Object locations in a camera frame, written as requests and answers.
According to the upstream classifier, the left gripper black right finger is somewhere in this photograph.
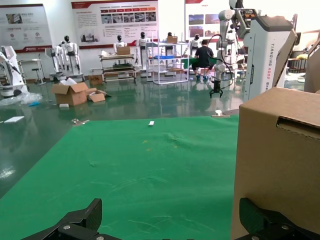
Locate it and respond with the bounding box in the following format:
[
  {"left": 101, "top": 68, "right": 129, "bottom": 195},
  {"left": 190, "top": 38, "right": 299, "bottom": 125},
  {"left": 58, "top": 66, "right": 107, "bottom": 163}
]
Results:
[{"left": 234, "top": 197, "right": 320, "bottom": 240}]

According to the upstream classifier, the seated person black shirt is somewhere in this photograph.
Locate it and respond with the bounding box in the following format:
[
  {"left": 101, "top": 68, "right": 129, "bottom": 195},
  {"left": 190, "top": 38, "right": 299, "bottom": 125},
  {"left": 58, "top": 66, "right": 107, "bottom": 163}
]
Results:
[{"left": 191, "top": 39, "right": 216, "bottom": 81}]

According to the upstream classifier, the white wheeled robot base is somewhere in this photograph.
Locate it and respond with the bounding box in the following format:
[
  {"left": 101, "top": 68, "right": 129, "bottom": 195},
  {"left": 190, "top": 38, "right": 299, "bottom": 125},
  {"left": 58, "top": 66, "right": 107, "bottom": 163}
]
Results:
[{"left": 0, "top": 45, "right": 29, "bottom": 98}]

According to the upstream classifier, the white foam slab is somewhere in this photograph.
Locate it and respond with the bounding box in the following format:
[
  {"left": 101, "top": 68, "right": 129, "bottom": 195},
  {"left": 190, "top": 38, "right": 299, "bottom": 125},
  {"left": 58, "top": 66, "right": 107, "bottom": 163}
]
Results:
[{"left": 3, "top": 116, "right": 25, "bottom": 125}]

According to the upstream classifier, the brown cardboard paper box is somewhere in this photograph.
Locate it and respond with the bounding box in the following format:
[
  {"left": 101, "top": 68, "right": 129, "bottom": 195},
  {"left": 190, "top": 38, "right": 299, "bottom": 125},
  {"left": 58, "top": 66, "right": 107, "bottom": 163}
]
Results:
[{"left": 231, "top": 29, "right": 320, "bottom": 240}]

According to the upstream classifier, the large open cardboard box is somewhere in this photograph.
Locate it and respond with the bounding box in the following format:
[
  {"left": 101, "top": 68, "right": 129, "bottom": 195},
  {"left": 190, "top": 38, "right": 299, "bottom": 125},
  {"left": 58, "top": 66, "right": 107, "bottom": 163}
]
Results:
[{"left": 51, "top": 81, "right": 90, "bottom": 106}]

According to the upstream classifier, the tall white robot tower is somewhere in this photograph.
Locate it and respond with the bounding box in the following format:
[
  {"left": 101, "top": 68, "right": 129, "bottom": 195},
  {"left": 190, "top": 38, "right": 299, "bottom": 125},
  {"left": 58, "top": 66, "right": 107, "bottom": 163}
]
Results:
[{"left": 242, "top": 15, "right": 294, "bottom": 102}]

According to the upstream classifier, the small open cardboard box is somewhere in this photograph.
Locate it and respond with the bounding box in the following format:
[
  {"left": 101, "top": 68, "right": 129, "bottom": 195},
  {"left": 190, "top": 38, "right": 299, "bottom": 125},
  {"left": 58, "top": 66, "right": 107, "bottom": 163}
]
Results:
[{"left": 86, "top": 87, "right": 107, "bottom": 103}]

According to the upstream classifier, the wall poster with dark photos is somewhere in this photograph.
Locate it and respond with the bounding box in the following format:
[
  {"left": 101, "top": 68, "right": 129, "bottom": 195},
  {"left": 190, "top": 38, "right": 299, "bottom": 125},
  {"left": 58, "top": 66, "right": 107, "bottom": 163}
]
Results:
[{"left": 184, "top": 0, "right": 226, "bottom": 41}]

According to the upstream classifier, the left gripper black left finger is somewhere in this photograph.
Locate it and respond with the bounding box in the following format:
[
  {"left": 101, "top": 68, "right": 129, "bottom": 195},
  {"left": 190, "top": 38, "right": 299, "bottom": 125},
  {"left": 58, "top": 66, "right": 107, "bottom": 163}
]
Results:
[{"left": 21, "top": 198, "right": 116, "bottom": 240}]

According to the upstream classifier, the black round stool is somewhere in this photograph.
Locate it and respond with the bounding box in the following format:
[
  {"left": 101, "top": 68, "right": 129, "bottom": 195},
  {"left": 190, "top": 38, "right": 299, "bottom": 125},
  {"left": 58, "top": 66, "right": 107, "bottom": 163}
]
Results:
[{"left": 31, "top": 67, "right": 47, "bottom": 86}]

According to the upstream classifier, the white tube frame rack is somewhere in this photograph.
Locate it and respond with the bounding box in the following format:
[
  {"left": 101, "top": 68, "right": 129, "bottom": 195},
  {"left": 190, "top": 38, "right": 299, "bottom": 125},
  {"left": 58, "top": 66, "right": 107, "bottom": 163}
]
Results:
[{"left": 146, "top": 31, "right": 191, "bottom": 86}]

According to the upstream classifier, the green tablecloth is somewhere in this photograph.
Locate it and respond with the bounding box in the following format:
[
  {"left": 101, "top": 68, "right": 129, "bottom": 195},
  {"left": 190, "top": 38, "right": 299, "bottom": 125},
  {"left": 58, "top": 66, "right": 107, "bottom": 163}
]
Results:
[{"left": 0, "top": 116, "right": 240, "bottom": 240}]

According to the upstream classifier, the cardboard box on cart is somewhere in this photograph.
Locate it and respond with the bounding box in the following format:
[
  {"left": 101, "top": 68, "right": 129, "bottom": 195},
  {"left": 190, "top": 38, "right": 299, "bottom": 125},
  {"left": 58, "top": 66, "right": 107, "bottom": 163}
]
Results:
[{"left": 116, "top": 46, "right": 132, "bottom": 56}]

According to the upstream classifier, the wall poster with photo row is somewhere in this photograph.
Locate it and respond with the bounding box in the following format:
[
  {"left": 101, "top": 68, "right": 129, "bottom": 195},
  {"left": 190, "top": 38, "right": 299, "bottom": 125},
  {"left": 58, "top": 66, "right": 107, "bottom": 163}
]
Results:
[{"left": 71, "top": 0, "right": 160, "bottom": 50}]

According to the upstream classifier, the wall poster with round icons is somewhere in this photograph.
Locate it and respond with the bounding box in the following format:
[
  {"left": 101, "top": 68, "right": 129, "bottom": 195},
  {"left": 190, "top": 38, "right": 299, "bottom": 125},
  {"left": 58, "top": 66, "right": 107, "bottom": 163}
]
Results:
[{"left": 0, "top": 3, "right": 53, "bottom": 54}]

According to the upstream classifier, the black claw gripper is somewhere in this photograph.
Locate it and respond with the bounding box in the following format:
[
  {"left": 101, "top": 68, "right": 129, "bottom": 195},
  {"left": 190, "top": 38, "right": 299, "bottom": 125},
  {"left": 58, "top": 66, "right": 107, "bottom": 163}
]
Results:
[{"left": 209, "top": 80, "right": 224, "bottom": 99}]

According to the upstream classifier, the metal shelf cart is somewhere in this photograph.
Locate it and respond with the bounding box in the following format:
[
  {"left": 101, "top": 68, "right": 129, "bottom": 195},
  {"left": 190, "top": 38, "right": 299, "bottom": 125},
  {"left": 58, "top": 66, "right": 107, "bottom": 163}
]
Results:
[{"left": 99, "top": 53, "right": 138, "bottom": 84}]

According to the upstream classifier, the clear plastic wrap pile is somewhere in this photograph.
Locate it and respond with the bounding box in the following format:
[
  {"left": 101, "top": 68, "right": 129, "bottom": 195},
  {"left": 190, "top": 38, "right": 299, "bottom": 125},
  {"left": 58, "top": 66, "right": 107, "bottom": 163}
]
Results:
[{"left": 0, "top": 92, "right": 43, "bottom": 106}]

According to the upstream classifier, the closed brown carton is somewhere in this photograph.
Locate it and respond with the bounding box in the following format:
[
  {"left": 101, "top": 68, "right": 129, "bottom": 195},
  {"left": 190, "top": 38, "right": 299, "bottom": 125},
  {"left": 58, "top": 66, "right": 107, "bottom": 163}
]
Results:
[{"left": 88, "top": 74, "right": 103, "bottom": 86}]

